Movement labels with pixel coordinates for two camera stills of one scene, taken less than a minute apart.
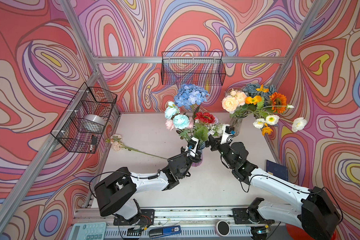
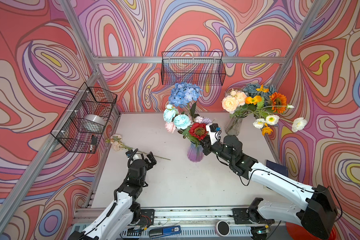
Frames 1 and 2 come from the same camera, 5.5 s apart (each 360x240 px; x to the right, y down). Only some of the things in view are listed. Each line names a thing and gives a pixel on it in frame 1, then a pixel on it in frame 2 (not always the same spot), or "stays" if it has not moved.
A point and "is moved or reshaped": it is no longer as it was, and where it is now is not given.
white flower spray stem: x=298 y=123 stays
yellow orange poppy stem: x=257 y=99 stays
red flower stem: x=205 y=118 -> x=196 y=132
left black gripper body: x=186 y=163 -> x=140 y=184
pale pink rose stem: x=115 y=141 stays
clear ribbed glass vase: x=236 y=122 stays
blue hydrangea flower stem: x=188 y=95 is moved or reshaped
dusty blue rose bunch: x=250 y=90 stays
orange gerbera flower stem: x=279 y=102 stays
